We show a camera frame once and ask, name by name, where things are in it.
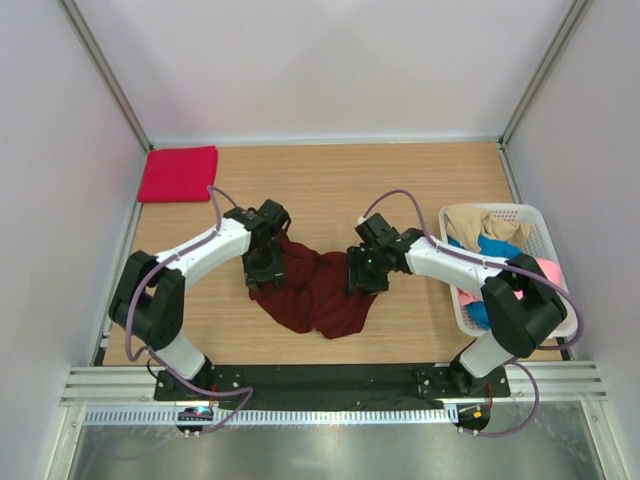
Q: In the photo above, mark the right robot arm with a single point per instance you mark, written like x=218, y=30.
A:
x=522, y=304

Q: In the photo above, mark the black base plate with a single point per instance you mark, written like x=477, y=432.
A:
x=372, y=387

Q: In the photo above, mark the dark red t-shirt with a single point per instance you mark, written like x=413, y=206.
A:
x=314, y=294

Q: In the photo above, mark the blue t-shirt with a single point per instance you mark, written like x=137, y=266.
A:
x=472, y=306

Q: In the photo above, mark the aluminium frame rail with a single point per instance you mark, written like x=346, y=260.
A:
x=550, y=381

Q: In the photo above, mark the beige t-shirt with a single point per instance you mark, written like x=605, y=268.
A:
x=466, y=223

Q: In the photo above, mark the pink t-shirt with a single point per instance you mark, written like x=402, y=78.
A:
x=551, y=270

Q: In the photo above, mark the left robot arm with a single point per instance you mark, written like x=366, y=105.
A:
x=148, y=303

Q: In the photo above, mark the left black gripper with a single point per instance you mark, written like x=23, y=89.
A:
x=254, y=276

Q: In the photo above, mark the white slotted cable duct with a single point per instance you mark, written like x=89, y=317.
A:
x=202, y=416

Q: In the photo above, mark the folded red t-shirt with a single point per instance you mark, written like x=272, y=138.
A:
x=178, y=175

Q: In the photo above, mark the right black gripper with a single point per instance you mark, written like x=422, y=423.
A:
x=357, y=275

